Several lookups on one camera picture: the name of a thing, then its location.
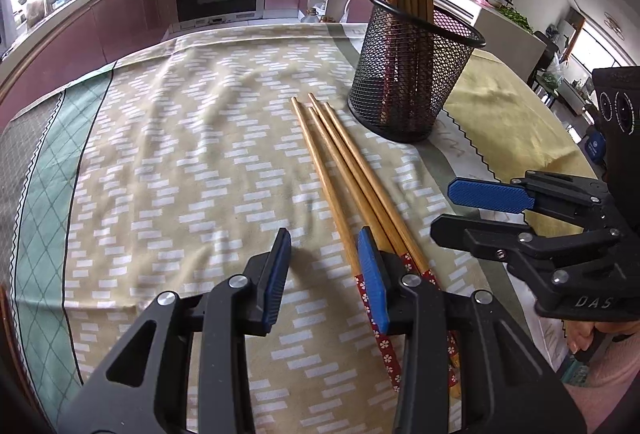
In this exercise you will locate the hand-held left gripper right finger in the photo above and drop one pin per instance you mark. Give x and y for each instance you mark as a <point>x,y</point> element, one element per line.
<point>375,284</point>

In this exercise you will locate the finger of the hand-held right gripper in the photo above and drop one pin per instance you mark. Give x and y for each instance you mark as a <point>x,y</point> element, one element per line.
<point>490,195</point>
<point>450,231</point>

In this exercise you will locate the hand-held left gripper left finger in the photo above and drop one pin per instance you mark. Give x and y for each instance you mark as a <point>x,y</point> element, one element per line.
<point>275,284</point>

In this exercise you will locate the black mesh utensil holder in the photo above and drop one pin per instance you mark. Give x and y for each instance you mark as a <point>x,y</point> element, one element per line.
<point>415,78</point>

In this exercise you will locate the person's right forearm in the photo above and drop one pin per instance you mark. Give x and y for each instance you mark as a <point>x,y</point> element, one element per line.
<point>610,399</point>

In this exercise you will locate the person's right hand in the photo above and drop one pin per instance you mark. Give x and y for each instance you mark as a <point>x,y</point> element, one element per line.
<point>575,339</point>

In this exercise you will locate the yellow tablecloth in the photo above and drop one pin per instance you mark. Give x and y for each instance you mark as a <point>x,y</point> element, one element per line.
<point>500,113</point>

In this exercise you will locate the clear plastic bag of greens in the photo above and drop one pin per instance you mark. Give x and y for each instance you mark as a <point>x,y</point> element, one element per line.
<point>552,76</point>

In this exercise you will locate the patterned beige teal tablecloth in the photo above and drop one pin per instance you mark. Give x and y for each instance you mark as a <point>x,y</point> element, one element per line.
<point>200,163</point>

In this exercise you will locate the living room window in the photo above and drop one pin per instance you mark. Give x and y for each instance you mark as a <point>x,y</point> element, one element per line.
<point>605,48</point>

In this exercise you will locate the black dining chair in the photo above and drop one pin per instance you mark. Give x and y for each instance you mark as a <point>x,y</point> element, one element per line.
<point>545,43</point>

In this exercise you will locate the decorative ceiling lamp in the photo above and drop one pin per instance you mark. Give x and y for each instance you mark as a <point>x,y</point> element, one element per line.
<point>612,22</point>

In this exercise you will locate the green leafy vegetables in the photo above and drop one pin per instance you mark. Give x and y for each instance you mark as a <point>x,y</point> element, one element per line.
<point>515,18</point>

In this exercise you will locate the plastic oil bottle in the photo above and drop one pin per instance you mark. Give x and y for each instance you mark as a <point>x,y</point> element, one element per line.
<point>310,16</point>

